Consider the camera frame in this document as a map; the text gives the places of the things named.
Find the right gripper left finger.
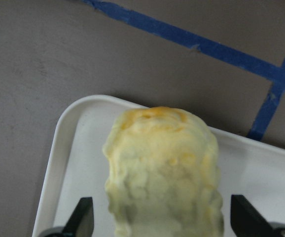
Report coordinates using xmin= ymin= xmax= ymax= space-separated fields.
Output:
xmin=41 ymin=197 xmax=94 ymax=237

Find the cream rectangular tray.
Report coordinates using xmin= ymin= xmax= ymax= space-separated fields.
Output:
xmin=33 ymin=95 xmax=285 ymax=237

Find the yellow bread roll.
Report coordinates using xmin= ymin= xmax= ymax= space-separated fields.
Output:
xmin=103 ymin=107 xmax=224 ymax=237

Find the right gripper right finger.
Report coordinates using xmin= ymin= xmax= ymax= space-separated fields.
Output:
xmin=230 ymin=195 xmax=285 ymax=237

